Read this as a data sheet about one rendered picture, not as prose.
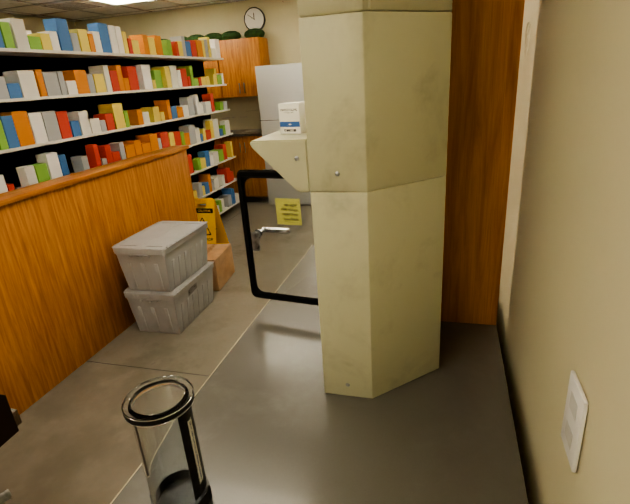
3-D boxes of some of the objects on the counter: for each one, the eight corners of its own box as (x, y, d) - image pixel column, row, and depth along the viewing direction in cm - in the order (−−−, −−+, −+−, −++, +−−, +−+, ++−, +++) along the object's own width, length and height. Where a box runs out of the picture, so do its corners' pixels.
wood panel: (495, 320, 129) (556, -388, 79) (496, 325, 126) (560, -404, 76) (328, 308, 142) (290, -304, 92) (326, 312, 139) (285, -315, 89)
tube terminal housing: (440, 329, 126) (451, 20, 98) (437, 407, 97) (452, 1, 69) (351, 322, 133) (339, 31, 105) (324, 393, 104) (297, 18, 76)
